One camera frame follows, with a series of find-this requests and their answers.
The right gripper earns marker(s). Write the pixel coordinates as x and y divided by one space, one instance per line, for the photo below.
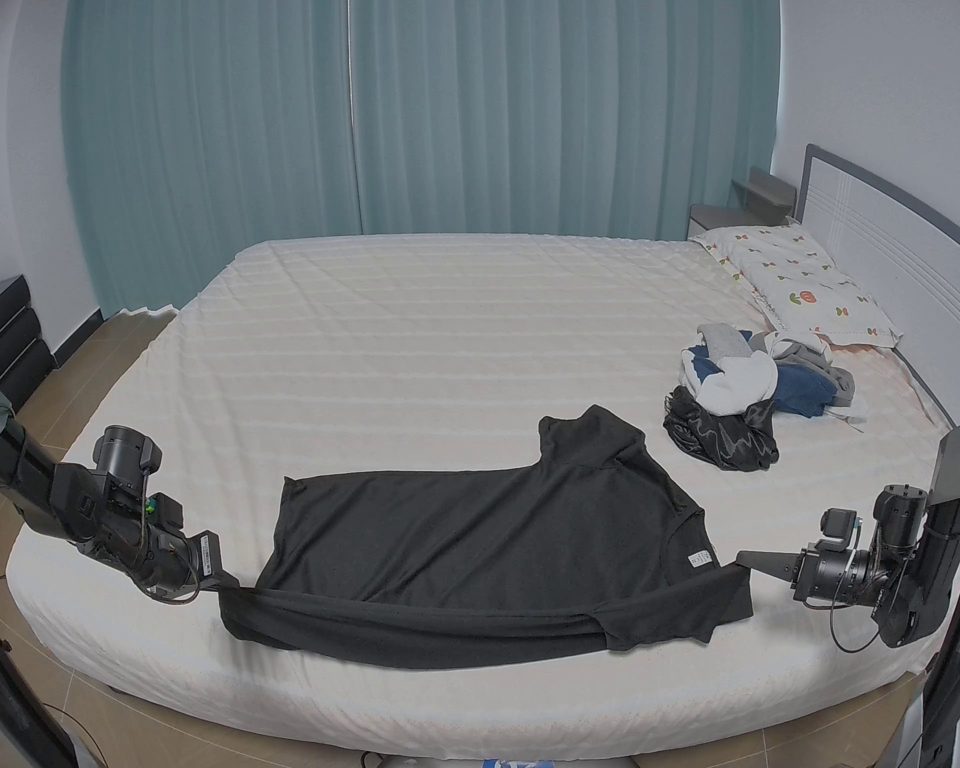
829 574

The black chest of drawers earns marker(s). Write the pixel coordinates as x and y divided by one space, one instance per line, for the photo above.
22 330

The bed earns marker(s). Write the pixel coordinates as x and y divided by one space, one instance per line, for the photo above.
412 322

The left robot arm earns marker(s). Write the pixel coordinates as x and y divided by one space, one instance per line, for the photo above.
60 502

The pile of clothes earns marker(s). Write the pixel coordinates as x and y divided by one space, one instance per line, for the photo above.
802 386

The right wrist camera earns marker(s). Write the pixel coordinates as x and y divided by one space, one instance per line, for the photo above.
840 525

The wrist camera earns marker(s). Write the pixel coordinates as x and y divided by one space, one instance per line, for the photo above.
840 525
169 514

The black satin garment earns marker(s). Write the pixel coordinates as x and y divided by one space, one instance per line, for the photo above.
720 442

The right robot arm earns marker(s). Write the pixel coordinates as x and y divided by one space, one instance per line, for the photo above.
922 570

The blue-green curtain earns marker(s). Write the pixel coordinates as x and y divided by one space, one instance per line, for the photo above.
210 135
562 112

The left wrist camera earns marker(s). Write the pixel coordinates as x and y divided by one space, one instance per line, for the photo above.
169 514

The grey bedside table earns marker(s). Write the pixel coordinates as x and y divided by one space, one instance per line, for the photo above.
765 187

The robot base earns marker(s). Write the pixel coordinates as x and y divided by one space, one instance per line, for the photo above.
517 763

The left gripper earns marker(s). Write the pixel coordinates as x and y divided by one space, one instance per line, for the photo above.
184 566

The black T-shirt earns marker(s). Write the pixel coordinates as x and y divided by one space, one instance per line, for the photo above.
465 540

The white printed pillow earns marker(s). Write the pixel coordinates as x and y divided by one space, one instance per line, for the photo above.
802 277

